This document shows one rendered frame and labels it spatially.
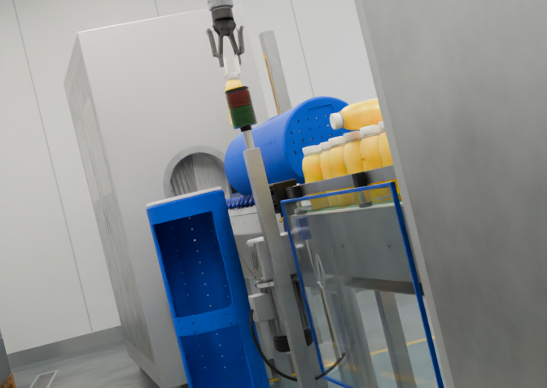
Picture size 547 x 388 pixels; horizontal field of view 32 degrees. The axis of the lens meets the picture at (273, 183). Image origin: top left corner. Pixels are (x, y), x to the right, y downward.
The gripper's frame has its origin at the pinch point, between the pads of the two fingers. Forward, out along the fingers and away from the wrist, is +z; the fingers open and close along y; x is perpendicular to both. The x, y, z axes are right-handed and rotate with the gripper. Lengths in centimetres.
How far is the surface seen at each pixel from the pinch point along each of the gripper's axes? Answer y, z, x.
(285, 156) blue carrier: -2, 37, 34
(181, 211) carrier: 23, 46, -11
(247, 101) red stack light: 22, 27, 82
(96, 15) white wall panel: -32, -160, -474
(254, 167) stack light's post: 22, 44, 80
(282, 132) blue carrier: -2.5, 29.9, 34.0
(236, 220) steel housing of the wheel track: -10, 50, -61
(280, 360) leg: -19, 109, -65
